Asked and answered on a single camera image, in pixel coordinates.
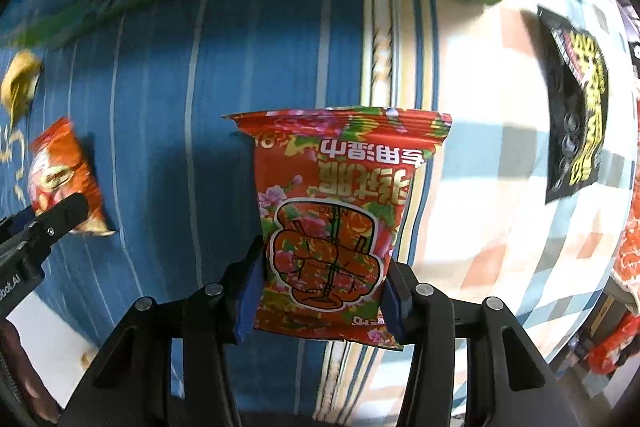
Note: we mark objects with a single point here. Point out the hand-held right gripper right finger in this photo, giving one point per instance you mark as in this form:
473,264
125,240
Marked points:
394,313

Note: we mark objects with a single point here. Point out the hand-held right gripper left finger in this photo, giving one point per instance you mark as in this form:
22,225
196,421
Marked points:
247,302

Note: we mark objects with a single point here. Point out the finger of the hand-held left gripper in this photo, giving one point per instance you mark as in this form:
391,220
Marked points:
62,214

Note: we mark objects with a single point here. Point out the red floral wet wipes packet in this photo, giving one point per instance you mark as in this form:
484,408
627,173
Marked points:
330,227

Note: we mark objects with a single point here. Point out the person's left hand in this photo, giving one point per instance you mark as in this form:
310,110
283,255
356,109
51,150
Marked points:
27,377

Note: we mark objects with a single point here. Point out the orange snack packet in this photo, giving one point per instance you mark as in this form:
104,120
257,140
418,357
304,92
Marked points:
65,179

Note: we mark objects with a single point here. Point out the blue striped bed sheet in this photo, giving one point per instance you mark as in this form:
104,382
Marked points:
165,132

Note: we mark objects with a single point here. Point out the yellow snack packet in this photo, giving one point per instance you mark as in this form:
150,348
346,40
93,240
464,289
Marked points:
20,84

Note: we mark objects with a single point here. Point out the checkered quilt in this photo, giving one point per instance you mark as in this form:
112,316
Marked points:
490,187

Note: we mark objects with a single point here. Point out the red orange packet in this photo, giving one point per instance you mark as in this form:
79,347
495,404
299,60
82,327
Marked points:
615,347

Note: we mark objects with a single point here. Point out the red and white packet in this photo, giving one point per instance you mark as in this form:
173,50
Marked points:
627,257

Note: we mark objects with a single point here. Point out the black and yellow packet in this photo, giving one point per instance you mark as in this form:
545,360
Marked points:
575,107

